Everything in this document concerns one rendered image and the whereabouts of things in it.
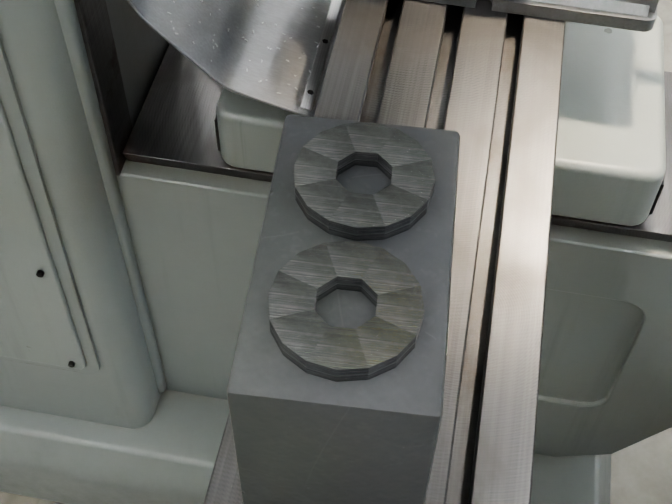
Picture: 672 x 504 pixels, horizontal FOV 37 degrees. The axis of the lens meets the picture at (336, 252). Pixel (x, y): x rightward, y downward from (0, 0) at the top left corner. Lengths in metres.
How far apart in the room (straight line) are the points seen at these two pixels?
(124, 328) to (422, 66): 0.62
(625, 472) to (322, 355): 1.34
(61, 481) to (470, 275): 1.00
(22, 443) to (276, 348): 1.13
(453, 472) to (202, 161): 0.56
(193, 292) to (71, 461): 0.41
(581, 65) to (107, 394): 0.84
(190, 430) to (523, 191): 0.85
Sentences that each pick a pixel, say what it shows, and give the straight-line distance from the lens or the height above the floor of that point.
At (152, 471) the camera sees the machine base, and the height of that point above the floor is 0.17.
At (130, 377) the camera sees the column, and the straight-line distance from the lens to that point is 1.52.
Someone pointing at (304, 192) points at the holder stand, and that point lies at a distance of 0.62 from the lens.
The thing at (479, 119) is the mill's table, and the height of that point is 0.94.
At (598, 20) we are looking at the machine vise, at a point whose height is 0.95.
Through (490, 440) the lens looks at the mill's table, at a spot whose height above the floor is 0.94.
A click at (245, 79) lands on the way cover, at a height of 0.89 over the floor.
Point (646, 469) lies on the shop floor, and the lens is 1.87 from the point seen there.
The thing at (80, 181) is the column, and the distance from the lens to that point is 1.19.
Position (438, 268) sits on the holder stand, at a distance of 0.61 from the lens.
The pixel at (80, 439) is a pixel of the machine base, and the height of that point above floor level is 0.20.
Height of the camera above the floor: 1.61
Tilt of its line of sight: 53 degrees down
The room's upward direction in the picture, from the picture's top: 1 degrees clockwise
